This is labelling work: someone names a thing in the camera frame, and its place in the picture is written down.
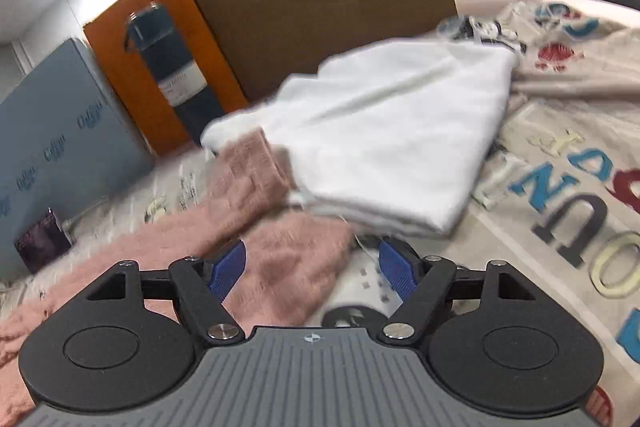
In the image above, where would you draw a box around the pink knitted sweater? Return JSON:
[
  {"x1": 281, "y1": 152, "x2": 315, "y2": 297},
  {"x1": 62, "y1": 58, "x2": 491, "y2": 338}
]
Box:
[{"x1": 0, "y1": 127, "x2": 359, "y2": 427}]

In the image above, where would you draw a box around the orange box with bottle print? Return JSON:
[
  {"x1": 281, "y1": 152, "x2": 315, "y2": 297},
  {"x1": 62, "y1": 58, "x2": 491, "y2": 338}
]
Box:
[{"x1": 82, "y1": 0, "x2": 250, "y2": 158}]

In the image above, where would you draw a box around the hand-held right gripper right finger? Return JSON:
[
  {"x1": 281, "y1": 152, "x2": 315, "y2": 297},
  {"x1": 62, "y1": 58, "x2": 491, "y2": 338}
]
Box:
[{"x1": 377, "y1": 239, "x2": 541, "y2": 344}]

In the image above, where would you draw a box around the printed blanket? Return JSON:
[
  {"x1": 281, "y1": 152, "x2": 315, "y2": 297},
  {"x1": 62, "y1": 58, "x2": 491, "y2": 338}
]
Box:
[{"x1": 0, "y1": 0, "x2": 640, "y2": 427}]

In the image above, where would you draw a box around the blue printed carton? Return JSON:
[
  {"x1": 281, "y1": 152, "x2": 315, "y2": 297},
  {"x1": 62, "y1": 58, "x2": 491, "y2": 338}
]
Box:
[{"x1": 0, "y1": 37, "x2": 156, "y2": 283}]

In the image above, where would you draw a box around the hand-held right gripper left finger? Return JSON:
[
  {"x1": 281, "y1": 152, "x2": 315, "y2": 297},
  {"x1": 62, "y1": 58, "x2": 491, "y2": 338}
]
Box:
[{"x1": 76, "y1": 239, "x2": 247, "y2": 344}]

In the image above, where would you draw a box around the white cloth garment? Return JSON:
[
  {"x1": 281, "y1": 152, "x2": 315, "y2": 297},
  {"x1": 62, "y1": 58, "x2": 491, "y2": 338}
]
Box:
[{"x1": 200, "y1": 38, "x2": 521, "y2": 239}]

